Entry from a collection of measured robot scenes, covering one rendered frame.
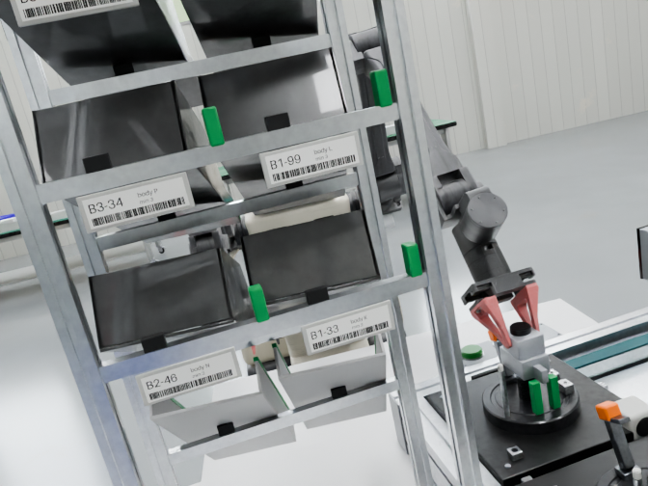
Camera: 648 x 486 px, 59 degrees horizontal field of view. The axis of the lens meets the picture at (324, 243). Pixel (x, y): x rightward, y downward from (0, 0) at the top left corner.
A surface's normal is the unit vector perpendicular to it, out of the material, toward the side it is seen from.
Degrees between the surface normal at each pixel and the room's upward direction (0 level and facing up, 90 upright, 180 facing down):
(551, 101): 90
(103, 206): 90
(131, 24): 155
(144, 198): 90
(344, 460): 0
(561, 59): 90
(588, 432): 0
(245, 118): 65
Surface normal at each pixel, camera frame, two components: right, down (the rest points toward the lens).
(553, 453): -0.21, -0.94
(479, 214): -0.04, -0.40
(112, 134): -0.02, -0.17
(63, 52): 0.22, 0.96
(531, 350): 0.23, 0.21
